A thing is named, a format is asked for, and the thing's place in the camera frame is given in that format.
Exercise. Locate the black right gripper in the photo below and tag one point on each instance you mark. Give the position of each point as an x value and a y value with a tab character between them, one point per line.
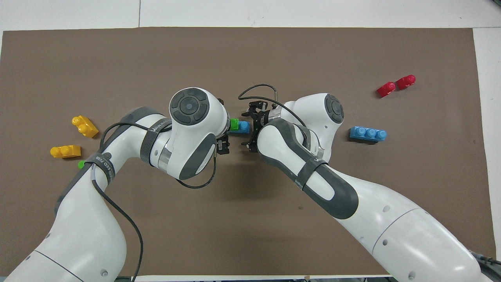
260	119

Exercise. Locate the blue three-stud toy block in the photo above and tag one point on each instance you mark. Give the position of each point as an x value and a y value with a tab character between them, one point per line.
368	133
243	127

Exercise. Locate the green two-stud toy block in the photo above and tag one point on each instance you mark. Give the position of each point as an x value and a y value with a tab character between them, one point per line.
81	164
234	124

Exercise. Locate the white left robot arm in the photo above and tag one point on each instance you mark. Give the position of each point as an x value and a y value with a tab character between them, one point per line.
86	235

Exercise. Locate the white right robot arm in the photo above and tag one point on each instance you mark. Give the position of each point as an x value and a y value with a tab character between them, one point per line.
391	227

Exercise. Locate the yellow two-stud toy block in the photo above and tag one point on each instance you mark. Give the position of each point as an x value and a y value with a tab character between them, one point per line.
87	127
66	151

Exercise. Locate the red one-stud toy block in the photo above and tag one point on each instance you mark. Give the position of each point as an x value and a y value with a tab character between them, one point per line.
406	82
386	89

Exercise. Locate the brown paper table mat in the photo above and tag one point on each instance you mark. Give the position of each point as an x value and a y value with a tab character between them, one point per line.
250	58

